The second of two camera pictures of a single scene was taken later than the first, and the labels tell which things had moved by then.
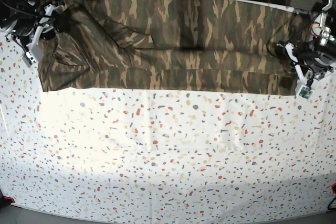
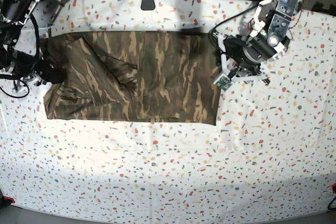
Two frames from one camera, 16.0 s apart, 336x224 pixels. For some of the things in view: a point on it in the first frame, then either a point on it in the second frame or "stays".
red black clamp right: x=333 y=188 stays
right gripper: x=316 y=57 -> x=245 y=55
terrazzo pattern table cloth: x=176 y=155 stays
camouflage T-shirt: x=173 y=42 -> x=149 y=76
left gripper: x=23 y=28 -> x=46 y=70
